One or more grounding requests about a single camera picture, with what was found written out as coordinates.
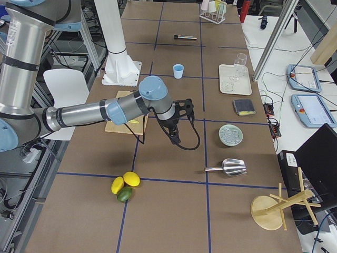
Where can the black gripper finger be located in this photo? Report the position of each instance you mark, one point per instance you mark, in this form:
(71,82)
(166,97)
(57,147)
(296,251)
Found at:
(175,136)
(168,132)

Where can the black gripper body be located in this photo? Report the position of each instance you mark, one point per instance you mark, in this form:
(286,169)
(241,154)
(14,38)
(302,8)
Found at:
(168,124)

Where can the light blue plastic cup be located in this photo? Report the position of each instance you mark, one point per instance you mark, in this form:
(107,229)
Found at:
(178,70)

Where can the yellow lemon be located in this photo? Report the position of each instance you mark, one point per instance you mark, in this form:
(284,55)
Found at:
(131,178)
(117,185)

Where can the pink cup in rack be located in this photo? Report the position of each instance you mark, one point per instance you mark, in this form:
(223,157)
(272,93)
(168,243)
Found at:
(204,5)

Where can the white cup in rack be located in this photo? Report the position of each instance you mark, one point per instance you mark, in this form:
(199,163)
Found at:
(211,7)

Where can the green cup in rack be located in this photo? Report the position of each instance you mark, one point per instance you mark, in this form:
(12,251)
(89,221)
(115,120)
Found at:
(223,11)

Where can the yellow cup in rack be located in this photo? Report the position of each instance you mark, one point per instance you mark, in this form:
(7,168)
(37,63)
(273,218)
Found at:
(218,5)

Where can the yellow plastic knife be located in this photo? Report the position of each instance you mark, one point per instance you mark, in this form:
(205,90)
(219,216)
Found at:
(133,121)

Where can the green bowl with ice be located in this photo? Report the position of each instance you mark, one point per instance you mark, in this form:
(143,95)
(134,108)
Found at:
(230,135)

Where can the metal ice scoop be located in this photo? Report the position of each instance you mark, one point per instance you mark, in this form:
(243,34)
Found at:
(231,167)

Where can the green lime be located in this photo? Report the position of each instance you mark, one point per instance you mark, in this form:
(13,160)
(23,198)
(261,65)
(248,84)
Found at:
(124,194)

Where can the grey folded cloth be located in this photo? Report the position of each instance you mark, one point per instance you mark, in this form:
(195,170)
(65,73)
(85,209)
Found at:
(244,107)

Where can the cream bear tray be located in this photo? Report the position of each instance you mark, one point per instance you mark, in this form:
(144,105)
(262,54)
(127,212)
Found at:
(234,81)

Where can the clear wine glass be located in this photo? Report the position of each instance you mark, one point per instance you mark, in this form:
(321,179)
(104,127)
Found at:
(239,64)

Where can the white chair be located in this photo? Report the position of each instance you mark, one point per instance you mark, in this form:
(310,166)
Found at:
(67,87)

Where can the wooden mug tree stand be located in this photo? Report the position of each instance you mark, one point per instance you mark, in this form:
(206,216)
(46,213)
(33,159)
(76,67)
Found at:
(267,211)

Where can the white power strip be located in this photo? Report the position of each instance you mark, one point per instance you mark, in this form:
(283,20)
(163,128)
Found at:
(31,155)

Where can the dark blue folded umbrella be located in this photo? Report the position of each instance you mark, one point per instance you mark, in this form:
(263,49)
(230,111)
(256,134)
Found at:
(263,22)

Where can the upper blue teach pendant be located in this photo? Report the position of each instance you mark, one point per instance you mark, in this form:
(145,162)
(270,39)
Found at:
(303,78)

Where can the blue teach pendant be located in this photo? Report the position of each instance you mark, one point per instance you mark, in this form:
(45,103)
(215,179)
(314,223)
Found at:
(312,111)
(303,78)

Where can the lower blue teach pendant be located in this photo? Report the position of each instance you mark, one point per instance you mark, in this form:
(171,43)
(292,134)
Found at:
(312,111)

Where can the black computer monitor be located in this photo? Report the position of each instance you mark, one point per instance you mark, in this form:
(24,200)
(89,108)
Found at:
(317,159)

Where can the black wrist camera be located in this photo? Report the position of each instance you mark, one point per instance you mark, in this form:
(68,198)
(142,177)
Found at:
(184,108)

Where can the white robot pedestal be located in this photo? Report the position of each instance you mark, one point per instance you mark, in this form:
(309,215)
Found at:
(120,69)

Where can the white wire cup rack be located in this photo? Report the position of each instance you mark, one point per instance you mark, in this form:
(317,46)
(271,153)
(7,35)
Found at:
(212,17)

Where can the aluminium frame post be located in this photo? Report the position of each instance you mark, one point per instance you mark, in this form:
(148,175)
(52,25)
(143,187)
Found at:
(286,13)

